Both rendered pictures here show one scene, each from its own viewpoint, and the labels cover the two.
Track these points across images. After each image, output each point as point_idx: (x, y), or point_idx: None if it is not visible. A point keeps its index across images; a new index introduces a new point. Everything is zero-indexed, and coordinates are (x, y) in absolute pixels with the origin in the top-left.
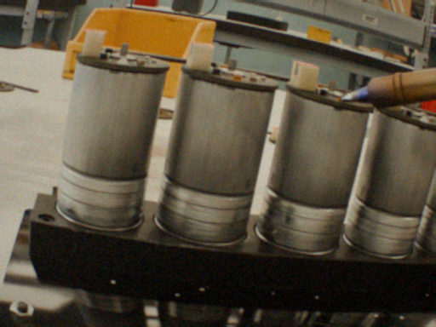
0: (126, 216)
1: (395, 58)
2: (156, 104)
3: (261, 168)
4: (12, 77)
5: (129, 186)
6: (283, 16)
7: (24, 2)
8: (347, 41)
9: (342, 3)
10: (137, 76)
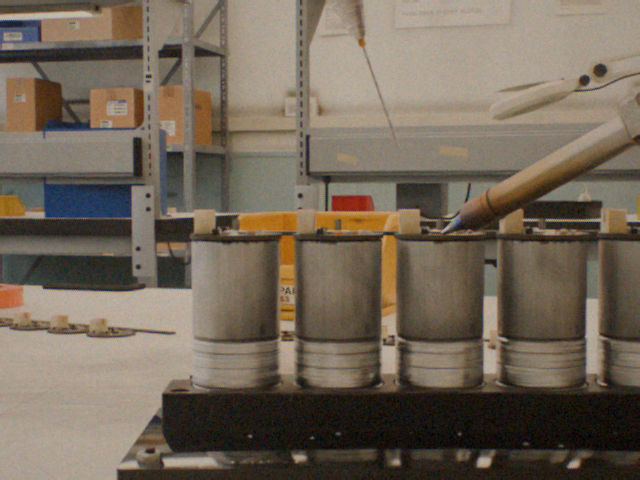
0: (261, 376)
1: None
2: (273, 269)
3: None
4: (129, 322)
5: (259, 346)
6: (600, 192)
7: (125, 227)
8: None
9: None
10: (248, 244)
